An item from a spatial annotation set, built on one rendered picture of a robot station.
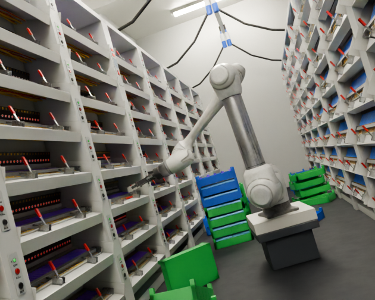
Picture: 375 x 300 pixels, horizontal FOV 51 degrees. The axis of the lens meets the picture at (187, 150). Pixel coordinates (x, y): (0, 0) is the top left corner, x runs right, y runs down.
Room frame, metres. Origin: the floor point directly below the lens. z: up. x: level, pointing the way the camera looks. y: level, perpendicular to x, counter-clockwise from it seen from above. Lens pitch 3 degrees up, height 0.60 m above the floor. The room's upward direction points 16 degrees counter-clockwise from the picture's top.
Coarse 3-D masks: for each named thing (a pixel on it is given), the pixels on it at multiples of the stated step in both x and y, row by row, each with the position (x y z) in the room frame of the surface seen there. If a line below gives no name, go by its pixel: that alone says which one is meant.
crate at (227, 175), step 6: (216, 174) 3.12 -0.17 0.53; (222, 174) 2.92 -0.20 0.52; (228, 174) 2.92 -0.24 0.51; (234, 174) 2.91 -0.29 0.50; (198, 180) 2.93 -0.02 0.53; (204, 180) 2.93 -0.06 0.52; (210, 180) 2.92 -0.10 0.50; (216, 180) 2.92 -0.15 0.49; (222, 180) 2.92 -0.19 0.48; (198, 186) 2.93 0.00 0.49
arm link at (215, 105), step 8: (216, 96) 2.11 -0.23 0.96; (208, 104) 2.16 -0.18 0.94; (216, 104) 2.13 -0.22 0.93; (208, 112) 2.16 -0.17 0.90; (216, 112) 2.16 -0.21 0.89; (200, 120) 2.22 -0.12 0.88; (208, 120) 2.19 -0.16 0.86; (200, 128) 2.25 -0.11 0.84; (192, 136) 2.34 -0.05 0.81; (184, 144) 2.36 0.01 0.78; (192, 144) 2.38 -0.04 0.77
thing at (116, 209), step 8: (112, 192) 2.40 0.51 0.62; (136, 192) 2.49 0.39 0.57; (144, 192) 2.50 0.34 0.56; (128, 200) 2.24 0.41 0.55; (136, 200) 2.26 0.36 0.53; (144, 200) 2.40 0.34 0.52; (112, 208) 1.92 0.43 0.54; (120, 208) 2.02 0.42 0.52; (128, 208) 2.13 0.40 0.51; (112, 216) 1.93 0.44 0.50
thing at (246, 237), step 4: (236, 236) 2.92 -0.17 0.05; (240, 236) 2.92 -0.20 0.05; (244, 236) 2.92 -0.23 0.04; (248, 236) 2.92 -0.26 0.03; (252, 236) 2.91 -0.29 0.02; (224, 240) 2.93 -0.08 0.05; (228, 240) 2.92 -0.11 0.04; (232, 240) 2.92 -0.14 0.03; (236, 240) 2.92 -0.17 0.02; (240, 240) 2.92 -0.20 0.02; (244, 240) 2.92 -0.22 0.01; (248, 240) 2.92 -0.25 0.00; (216, 244) 2.93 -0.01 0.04; (220, 244) 2.93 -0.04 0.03; (224, 244) 2.93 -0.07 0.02; (228, 244) 2.92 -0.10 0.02; (232, 244) 2.92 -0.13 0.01; (216, 248) 2.93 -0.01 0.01; (220, 248) 2.93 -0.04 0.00
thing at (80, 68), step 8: (72, 64) 1.92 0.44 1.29; (80, 64) 2.01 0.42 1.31; (80, 72) 2.01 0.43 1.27; (88, 72) 2.09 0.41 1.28; (96, 72) 2.19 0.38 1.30; (104, 72) 2.33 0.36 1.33; (80, 80) 2.35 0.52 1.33; (88, 80) 2.45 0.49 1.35; (96, 80) 2.45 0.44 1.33; (104, 80) 2.30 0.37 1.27; (112, 80) 2.42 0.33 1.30
